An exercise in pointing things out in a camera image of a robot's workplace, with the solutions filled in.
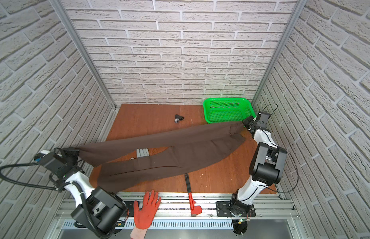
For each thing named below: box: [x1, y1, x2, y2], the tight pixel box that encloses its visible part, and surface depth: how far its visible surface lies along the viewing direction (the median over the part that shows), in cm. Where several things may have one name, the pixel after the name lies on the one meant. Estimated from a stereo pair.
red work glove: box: [133, 189, 162, 230], surface depth 74 cm
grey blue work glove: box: [136, 148, 150, 158], surface depth 94 cm
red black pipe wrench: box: [184, 172, 203, 218], surface depth 76 cm
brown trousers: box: [76, 121, 248, 193], surface depth 92 cm
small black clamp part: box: [174, 114, 185, 123], surface depth 112 cm
